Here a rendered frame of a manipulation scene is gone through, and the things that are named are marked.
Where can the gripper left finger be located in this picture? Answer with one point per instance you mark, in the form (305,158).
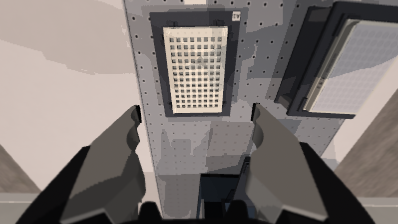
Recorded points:
(102,184)

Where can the dark grey rectangular frame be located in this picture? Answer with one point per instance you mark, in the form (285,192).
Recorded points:
(160,20)

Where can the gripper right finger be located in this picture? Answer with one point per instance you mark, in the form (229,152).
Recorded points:
(289,183)

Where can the cream well plate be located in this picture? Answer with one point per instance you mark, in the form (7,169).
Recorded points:
(196,66)

